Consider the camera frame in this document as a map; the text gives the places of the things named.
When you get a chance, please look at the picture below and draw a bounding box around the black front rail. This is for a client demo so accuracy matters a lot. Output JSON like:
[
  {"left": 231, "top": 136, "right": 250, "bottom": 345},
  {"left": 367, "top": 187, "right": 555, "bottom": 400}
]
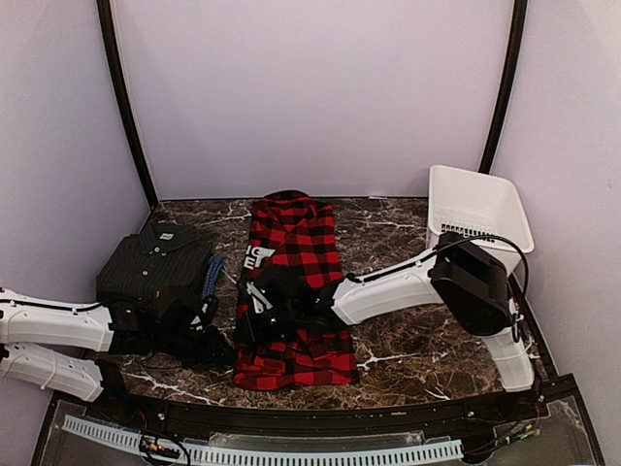
[{"left": 88, "top": 373, "right": 545, "bottom": 438}]

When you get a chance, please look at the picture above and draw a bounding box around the black corner frame post left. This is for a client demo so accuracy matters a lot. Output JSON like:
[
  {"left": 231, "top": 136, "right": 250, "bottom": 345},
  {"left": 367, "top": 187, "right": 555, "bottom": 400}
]
[{"left": 96, "top": 0, "right": 159, "bottom": 210}]

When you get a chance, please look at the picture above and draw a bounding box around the white plastic basket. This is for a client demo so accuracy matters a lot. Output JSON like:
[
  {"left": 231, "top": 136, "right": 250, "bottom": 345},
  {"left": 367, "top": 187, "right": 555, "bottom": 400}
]
[{"left": 426, "top": 165, "right": 535, "bottom": 274}]

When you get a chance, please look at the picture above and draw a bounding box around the black pinstripe folded shirt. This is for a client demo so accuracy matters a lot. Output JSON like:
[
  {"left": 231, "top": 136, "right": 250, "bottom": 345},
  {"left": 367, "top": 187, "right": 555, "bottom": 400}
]
[{"left": 96, "top": 221, "right": 212, "bottom": 303}]

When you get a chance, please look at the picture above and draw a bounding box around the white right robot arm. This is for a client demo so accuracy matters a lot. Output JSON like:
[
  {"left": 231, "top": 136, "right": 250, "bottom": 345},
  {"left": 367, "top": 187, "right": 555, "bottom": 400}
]
[{"left": 236, "top": 232, "right": 535, "bottom": 421}]

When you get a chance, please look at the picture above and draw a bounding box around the black corner frame post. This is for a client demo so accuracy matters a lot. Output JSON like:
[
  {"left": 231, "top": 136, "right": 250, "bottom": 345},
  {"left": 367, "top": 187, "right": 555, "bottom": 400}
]
[
  {"left": 96, "top": 0, "right": 159, "bottom": 210},
  {"left": 478, "top": 0, "right": 528, "bottom": 175}
]

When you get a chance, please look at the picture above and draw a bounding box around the black corner frame post right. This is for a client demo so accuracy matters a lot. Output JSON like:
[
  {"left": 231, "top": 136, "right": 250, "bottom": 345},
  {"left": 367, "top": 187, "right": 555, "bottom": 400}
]
[{"left": 478, "top": 0, "right": 528, "bottom": 175}]

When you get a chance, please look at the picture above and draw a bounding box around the red black plaid shirt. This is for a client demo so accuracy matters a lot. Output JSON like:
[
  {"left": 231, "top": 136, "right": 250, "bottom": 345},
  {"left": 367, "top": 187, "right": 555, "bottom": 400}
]
[{"left": 234, "top": 190, "right": 359, "bottom": 391}]

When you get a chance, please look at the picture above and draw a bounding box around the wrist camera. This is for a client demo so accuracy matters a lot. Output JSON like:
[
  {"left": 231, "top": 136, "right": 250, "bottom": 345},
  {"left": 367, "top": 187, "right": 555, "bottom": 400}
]
[
  {"left": 156, "top": 293, "right": 219, "bottom": 333},
  {"left": 245, "top": 271, "right": 314, "bottom": 316}
]

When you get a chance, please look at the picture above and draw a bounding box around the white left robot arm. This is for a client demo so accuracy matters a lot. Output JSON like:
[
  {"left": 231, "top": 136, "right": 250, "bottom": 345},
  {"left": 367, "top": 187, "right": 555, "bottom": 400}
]
[{"left": 1, "top": 287, "right": 235, "bottom": 423}]

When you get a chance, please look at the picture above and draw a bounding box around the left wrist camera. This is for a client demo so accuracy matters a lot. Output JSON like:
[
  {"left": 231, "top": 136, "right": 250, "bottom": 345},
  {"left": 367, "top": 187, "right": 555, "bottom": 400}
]
[{"left": 156, "top": 293, "right": 219, "bottom": 333}]

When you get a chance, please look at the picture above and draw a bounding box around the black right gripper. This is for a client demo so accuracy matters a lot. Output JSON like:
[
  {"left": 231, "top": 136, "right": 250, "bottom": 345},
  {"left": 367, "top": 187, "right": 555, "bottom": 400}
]
[{"left": 231, "top": 304, "right": 301, "bottom": 347}]

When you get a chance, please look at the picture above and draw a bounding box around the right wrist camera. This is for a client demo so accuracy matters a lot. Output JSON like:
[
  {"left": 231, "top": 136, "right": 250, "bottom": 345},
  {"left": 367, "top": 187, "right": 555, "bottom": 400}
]
[{"left": 245, "top": 271, "right": 314, "bottom": 316}]

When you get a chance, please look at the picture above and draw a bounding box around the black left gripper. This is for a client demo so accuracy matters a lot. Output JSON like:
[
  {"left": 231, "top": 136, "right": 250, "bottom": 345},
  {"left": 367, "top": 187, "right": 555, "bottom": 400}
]
[{"left": 153, "top": 325, "right": 239, "bottom": 371}]

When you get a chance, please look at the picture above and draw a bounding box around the blue checked folded shirt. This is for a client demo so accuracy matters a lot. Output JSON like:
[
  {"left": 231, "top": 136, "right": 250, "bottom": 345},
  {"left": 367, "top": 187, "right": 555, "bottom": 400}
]
[{"left": 201, "top": 255, "right": 225, "bottom": 298}]

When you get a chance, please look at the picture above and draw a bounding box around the white slotted cable duct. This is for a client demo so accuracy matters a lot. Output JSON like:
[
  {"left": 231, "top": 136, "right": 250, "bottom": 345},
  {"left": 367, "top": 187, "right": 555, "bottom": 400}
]
[{"left": 62, "top": 416, "right": 464, "bottom": 465}]

